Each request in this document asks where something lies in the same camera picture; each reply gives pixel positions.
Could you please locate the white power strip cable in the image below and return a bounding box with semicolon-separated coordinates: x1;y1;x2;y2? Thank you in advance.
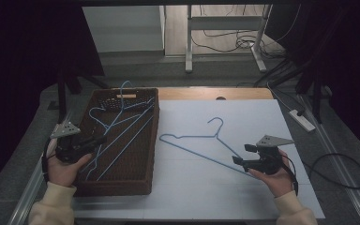
266;82;294;113

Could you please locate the white power strip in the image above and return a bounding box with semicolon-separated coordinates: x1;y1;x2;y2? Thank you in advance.
288;109;317;133

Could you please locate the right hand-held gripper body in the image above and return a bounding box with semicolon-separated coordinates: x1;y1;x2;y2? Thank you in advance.
242;134;295;176

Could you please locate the brown woven basket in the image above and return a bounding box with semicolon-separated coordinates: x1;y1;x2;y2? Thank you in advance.
71;87;160;198

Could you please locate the tangle of black floor cables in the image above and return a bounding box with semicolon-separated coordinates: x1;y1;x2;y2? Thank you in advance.
189;4;303;60

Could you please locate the person's right hand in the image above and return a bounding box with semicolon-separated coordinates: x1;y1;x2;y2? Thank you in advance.
247;149;295;199

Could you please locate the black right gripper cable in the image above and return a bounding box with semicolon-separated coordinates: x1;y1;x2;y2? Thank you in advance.
280;152;360;197

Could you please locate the white cabinet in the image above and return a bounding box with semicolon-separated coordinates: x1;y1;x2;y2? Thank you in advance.
82;5;167;54

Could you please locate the blue wire hanger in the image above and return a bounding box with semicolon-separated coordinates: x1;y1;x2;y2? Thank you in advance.
80;97;155;182
158;116;261;181
97;80;155;182

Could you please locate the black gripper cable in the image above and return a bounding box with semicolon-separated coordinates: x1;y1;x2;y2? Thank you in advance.
40;138;58;184
280;152;360;197

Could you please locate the person's left hand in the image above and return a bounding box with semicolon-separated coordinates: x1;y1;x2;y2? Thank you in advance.
45;138;94;188

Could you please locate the silver metal rail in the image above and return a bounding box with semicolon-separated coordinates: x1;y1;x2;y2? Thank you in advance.
7;113;73;225
296;93;360;225

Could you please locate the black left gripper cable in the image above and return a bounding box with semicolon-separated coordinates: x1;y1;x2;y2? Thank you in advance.
40;138;58;184

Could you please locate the dark curtain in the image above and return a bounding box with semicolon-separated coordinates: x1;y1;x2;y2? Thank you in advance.
264;3;360;158
0;3;105;198

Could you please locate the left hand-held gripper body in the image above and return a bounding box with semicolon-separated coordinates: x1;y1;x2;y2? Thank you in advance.
49;120;92;164

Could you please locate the white metal desk frame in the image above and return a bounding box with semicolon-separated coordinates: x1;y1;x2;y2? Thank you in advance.
185;4;274;75

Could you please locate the black metal stand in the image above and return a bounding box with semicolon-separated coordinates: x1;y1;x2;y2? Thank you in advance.
47;65;111;125
294;60;334;125

